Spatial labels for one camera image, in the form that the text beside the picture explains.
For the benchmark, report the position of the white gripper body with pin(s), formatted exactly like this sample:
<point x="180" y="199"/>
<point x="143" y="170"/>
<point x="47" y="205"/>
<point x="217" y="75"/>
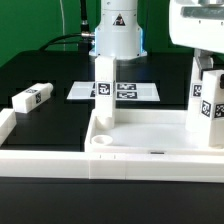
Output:
<point x="197" y="24"/>

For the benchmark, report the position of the white U-shaped fence frame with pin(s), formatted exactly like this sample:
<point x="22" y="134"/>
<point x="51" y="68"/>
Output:
<point x="122" y="166"/>

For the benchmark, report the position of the white desk tabletop tray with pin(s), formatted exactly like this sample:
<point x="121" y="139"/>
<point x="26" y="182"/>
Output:
<point x="146" y="131"/>

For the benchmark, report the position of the white marker sheet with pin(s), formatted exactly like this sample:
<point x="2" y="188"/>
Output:
<point x="124" y="91"/>

